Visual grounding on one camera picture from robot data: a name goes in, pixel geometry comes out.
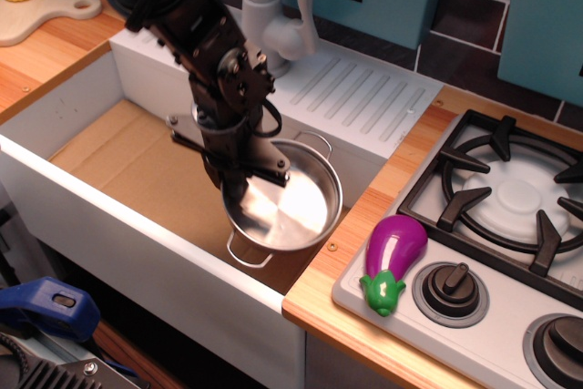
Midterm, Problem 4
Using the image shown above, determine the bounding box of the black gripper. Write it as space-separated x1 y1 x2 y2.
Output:
166 107 291 216

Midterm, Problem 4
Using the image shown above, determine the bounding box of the stainless steel pot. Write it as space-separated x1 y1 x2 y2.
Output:
221 131 343 269

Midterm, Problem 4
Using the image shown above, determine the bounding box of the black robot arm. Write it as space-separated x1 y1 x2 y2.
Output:
108 0 290 200

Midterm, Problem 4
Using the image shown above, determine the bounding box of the cardboard sheet in sink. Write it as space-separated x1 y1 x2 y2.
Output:
50 100 327 294

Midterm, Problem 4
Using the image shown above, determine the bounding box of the grey toy faucet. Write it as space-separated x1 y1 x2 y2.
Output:
241 0 319 77

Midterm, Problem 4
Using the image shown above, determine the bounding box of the purple toy eggplant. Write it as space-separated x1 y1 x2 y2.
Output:
359 214 428 317

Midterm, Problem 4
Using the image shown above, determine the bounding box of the blue clamp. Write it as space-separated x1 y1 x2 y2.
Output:
1 277 101 343

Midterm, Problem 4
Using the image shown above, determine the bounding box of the black stove knob left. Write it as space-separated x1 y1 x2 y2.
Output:
412 262 489 329

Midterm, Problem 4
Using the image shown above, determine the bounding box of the black stove knob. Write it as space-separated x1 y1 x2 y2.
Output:
523 313 582 388
412 262 489 329

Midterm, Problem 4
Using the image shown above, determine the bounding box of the black burner grate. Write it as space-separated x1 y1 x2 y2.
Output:
396 110 582 310

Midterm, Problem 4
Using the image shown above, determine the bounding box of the wooden cutting board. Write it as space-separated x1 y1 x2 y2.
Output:
1 0 102 46

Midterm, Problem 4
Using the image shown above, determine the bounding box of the grey toy stove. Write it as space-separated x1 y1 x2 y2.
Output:
332 110 582 388

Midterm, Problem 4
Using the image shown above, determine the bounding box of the teal box right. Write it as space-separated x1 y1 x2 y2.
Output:
498 0 582 106

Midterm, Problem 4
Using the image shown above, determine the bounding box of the black stove knob right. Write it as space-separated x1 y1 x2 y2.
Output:
523 313 582 388

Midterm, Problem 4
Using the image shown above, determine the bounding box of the grey metal bracket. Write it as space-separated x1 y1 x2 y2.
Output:
1 333 151 388

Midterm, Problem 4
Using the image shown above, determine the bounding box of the black braided cable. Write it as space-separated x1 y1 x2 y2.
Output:
0 329 56 389

